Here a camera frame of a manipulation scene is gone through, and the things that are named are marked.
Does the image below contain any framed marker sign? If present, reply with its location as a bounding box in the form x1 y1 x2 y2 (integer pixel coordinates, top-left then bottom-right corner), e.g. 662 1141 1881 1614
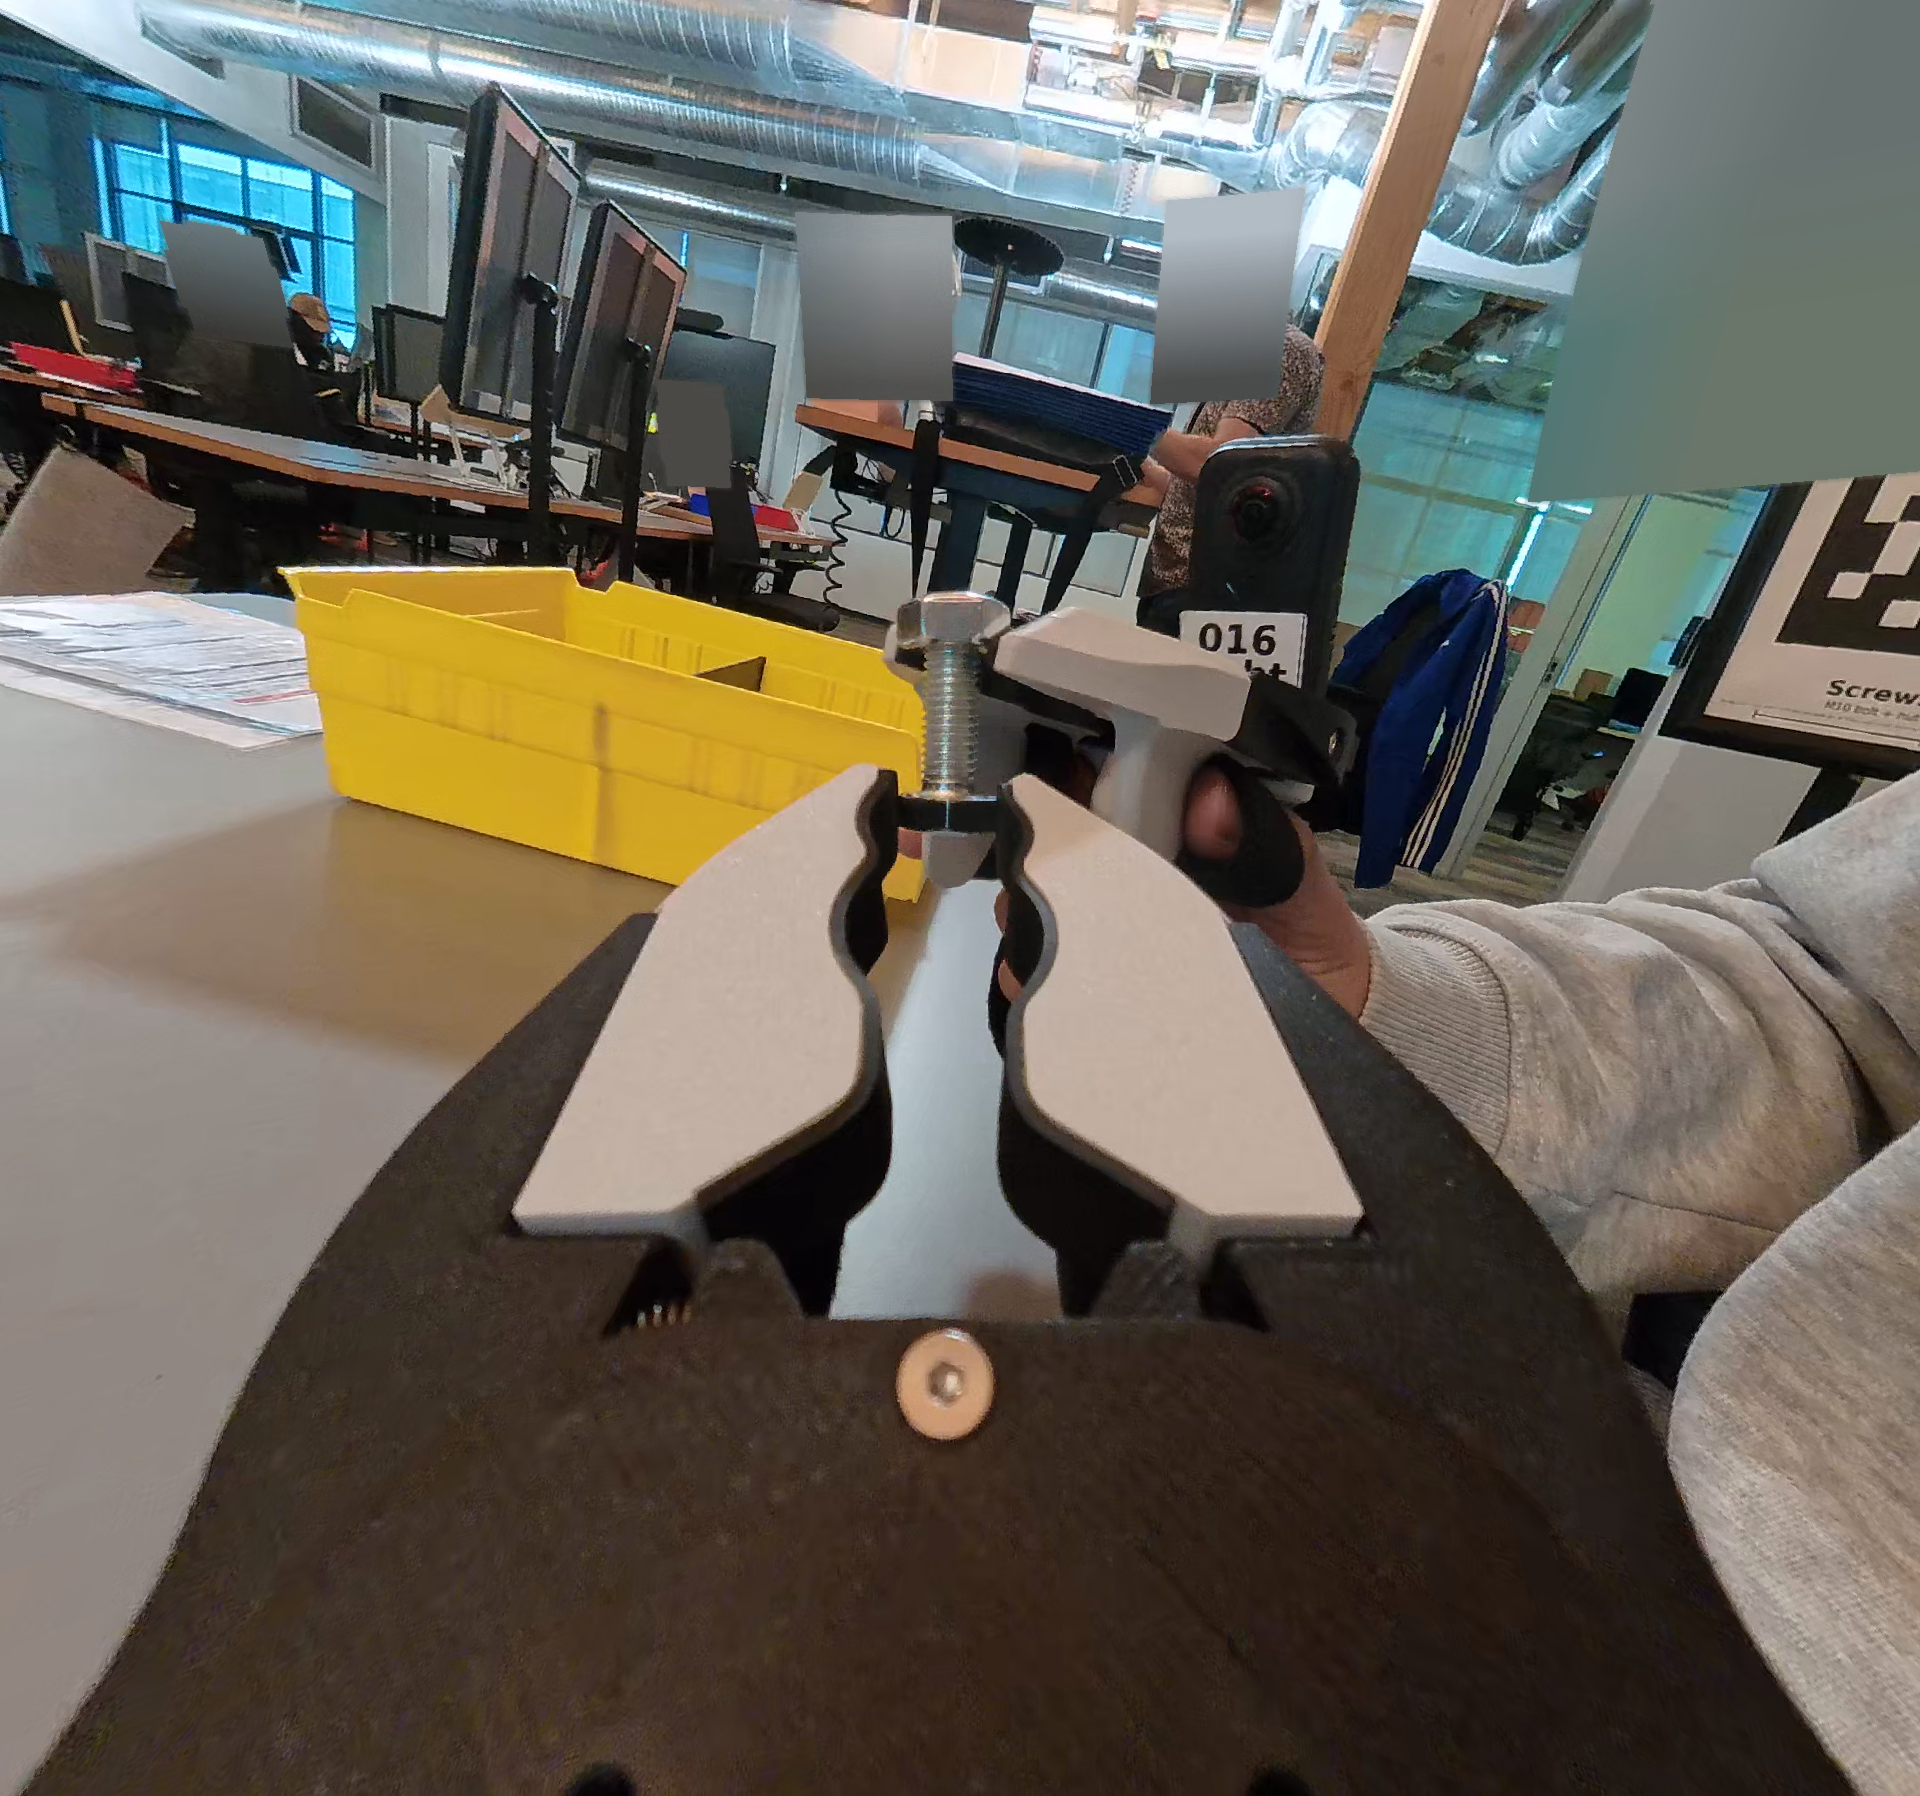
1662 476 1920 780

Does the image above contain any yellow plastic bin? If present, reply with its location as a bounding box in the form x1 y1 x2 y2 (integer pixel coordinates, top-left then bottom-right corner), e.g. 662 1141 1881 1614
282 568 929 904

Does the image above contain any black pole with disc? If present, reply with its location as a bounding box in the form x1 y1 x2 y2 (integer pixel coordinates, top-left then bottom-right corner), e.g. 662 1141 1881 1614
953 218 1067 358

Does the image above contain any large black monitor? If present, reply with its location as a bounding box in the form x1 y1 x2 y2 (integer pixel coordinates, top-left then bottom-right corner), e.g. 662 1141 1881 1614
555 198 689 458
438 88 583 425

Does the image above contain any wooden standing desk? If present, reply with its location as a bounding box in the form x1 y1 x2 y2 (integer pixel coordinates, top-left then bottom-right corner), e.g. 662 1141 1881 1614
796 400 1172 614

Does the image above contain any silver air duct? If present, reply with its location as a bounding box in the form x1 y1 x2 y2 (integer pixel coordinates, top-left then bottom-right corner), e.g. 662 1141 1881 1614
134 0 1172 201
1425 0 1665 271

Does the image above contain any blue striped jacket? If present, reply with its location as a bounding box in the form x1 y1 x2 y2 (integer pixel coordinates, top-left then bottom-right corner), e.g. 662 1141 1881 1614
1333 571 1509 889

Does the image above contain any printed paper sheet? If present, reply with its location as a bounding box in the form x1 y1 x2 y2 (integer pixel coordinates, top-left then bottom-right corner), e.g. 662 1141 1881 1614
0 595 325 753

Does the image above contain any person's right hand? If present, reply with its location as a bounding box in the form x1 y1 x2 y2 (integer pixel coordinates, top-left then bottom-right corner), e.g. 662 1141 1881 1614
1178 768 1376 1028

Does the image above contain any small black monitor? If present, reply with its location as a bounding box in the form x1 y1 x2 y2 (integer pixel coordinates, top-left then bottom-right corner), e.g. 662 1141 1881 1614
371 306 449 403

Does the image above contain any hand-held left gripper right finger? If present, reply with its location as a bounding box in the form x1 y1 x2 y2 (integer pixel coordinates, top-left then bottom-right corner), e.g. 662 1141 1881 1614
996 770 1372 1280

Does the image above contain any silver hex bolt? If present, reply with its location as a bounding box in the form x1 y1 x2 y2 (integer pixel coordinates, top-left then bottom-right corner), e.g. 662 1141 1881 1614
897 591 991 798

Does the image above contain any dark monitor screen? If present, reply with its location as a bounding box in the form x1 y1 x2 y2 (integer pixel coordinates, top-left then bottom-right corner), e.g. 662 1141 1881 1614
659 331 778 473

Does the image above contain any grey desk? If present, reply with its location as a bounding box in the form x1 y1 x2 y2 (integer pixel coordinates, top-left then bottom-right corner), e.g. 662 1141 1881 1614
0 595 1081 1796

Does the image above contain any black office chair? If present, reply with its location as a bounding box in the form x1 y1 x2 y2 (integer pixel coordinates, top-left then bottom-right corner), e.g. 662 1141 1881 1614
699 483 839 632

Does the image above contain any stack of blue folders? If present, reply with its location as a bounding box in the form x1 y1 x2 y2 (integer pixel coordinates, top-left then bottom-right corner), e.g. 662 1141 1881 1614
951 353 1175 458

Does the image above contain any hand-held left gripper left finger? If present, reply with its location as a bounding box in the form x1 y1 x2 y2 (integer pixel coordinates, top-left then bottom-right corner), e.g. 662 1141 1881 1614
508 761 903 1277

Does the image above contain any long wooden office desk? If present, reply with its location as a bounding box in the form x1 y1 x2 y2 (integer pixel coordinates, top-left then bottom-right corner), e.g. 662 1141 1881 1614
42 386 839 598

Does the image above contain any person's right forearm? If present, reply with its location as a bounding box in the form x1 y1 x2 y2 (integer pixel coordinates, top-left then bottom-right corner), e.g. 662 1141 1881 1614
1357 768 1920 1304

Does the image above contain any person's grey hoodie torso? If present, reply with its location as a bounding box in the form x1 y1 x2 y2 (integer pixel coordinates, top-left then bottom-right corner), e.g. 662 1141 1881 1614
1659 1174 1920 1796

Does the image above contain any wooden post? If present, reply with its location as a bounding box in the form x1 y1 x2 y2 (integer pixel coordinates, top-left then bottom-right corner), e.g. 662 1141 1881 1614
1312 0 1552 438

